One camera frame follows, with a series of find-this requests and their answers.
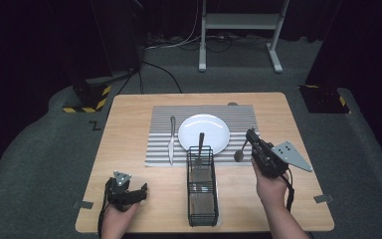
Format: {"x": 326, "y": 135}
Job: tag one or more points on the grey striped placemat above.
{"x": 159, "y": 132}

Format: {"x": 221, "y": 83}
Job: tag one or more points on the black upright panel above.
{"x": 119, "y": 36}

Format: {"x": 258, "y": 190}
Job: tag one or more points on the silver spoon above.
{"x": 239, "y": 155}

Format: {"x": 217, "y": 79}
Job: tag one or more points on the person's right hand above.
{"x": 270, "y": 189}

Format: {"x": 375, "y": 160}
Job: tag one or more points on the round table grommet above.
{"x": 232, "y": 104}

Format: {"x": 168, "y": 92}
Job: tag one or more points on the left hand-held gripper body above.
{"x": 121, "y": 194}

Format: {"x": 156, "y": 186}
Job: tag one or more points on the white metal stand frame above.
{"x": 240, "y": 21}

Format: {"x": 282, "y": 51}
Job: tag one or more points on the white round plate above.
{"x": 204, "y": 131}

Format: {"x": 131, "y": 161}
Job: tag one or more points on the silver fork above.
{"x": 200, "y": 149}

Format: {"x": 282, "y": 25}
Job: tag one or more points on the silver table knife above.
{"x": 171, "y": 139}

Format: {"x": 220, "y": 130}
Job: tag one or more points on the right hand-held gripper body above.
{"x": 272, "y": 159}

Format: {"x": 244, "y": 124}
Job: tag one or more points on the black base with hazard tape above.
{"x": 89, "y": 98}
{"x": 325, "y": 99}

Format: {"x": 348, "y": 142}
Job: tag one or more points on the person's left hand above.
{"x": 119, "y": 219}

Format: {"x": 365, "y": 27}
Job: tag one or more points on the grey tape piece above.
{"x": 83, "y": 204}
{"x": 324, "y": 198}

